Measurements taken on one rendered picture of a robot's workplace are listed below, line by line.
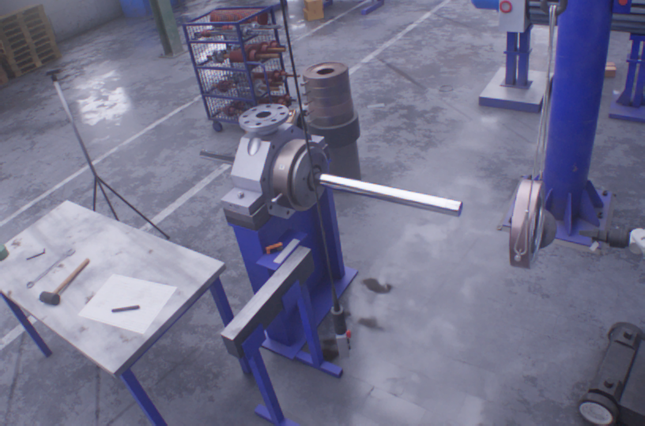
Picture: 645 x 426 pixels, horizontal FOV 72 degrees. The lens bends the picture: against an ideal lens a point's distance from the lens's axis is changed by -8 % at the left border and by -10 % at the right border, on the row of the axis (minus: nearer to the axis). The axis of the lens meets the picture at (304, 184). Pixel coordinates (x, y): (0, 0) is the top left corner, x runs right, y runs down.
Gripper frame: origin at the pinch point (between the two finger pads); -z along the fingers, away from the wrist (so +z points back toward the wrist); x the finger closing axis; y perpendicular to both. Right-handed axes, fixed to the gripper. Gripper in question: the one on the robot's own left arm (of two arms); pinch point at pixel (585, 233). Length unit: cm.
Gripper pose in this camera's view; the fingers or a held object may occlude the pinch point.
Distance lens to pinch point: 244.3
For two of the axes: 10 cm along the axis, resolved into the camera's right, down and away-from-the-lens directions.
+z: 8.2, 1.1, -5.6
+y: -1.7, 9.8, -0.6
